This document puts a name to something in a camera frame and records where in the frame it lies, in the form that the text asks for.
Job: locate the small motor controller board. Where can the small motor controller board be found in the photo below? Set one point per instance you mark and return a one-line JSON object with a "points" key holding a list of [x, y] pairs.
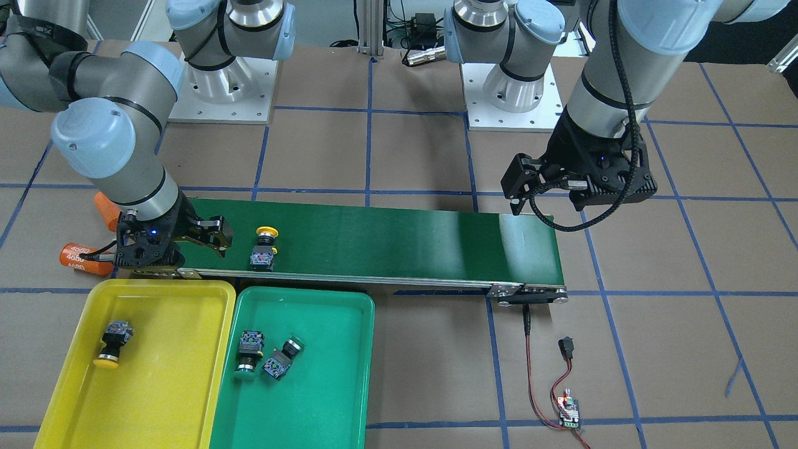
{"points": [[569, 412]]}

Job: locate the green conveyor belt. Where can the green conveyor belt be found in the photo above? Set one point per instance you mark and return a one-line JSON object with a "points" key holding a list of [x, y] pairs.
{"points": [[515, 259]]}

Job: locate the orange cylinder with 4680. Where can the orange cylinder with 4680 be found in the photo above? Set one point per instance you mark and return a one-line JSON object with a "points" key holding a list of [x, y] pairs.
{"points": [[71, 257]]}

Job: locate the black power adapter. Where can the black power adapter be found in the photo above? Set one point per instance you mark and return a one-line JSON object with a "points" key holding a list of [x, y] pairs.
{"points": [[424, 25]]}

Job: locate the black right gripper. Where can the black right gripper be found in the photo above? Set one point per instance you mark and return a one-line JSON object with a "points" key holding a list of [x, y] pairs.
{"points": [[181, 226]]}

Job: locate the yellow push button top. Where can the yellow push button top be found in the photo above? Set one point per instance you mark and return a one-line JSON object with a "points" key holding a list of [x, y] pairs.
{"points": [[115, 336]]}

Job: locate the yellow plastic tray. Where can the yellow plastic tray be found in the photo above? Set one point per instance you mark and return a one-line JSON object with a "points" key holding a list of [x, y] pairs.
{"points": [[165, 391]]}

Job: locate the green plastic tray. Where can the green plastic tray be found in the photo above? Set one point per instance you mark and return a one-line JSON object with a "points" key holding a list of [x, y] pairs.
{"points": [[322, 400]]}

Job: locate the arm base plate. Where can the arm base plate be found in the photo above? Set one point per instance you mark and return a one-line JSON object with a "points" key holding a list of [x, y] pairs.
{"points": [[499, 112], [240, 93]]}

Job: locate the aluminium frame post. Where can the aluminium frame post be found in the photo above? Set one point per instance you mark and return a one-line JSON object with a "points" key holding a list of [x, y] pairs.
{"points": [[370, 23]]}

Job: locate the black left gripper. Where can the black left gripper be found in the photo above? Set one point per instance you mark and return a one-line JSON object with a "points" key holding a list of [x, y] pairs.
{"points": [[568, 148]]}

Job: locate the yellow push button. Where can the yellow push button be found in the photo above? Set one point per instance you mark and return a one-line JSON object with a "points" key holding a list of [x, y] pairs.
{"points": [[115, 336], [263, 255]]}

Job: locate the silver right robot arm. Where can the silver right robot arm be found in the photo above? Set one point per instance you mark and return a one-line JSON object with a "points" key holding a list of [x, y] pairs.
{"points": [[110, 111]]}

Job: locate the green push button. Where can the green push button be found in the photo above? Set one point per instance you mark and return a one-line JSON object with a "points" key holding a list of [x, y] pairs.
{"points": [[250, 352], [280, 361]]}

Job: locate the yellow push button bottom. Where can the yellow push button bottom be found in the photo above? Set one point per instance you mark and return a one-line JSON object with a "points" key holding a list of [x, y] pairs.
{"points": [[263, 255]]}

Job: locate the plain orange cylinder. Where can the plain orange cylinder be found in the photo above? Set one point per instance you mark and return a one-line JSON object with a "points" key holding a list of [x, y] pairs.
{"points": [[108, 211]]}

